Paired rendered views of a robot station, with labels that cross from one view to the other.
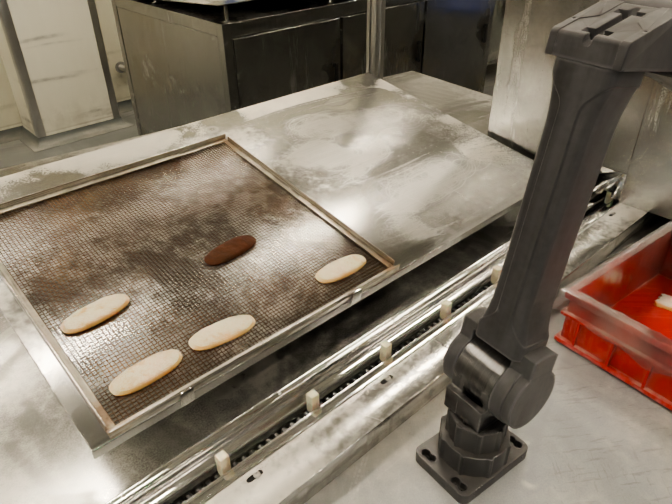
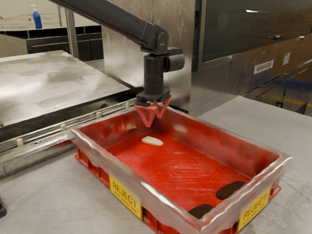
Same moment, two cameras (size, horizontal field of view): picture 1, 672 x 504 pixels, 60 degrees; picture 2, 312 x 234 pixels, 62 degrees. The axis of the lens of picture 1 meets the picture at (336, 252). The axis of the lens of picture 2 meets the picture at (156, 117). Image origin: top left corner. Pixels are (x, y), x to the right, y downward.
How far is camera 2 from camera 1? 57 cm
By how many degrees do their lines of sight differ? 10
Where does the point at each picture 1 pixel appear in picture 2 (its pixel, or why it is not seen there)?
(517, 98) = (111, 54)
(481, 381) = not seen: outside the picture
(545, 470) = (9, 222)
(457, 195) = (67, 95)
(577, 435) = (46, 203)
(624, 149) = not seen: hidden behind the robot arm
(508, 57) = (105, 35)
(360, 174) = (20, 86)
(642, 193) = not seen: hidden behind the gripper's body
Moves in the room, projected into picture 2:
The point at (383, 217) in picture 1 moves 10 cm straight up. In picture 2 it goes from (16, 103) to (10, 76)
